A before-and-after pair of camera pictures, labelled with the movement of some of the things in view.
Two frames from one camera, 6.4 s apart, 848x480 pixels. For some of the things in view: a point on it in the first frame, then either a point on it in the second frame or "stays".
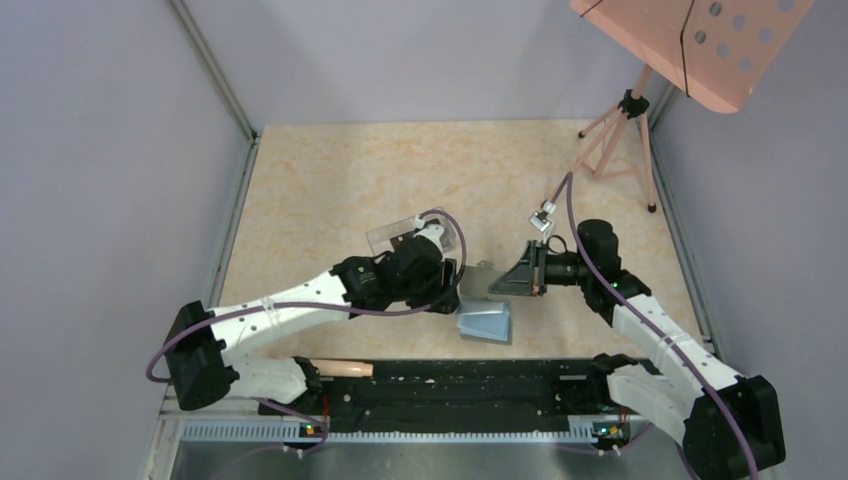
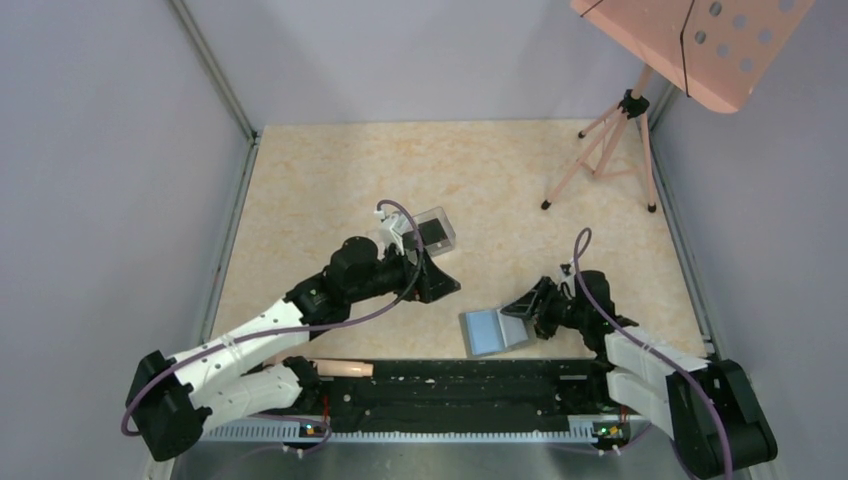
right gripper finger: [518, 280] -> [529, 304]
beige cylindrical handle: [339, 368] stays
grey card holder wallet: [475, 283] -> [514, 331]
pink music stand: [713, 52] stays
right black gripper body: [555, 269] -> [558, 310]
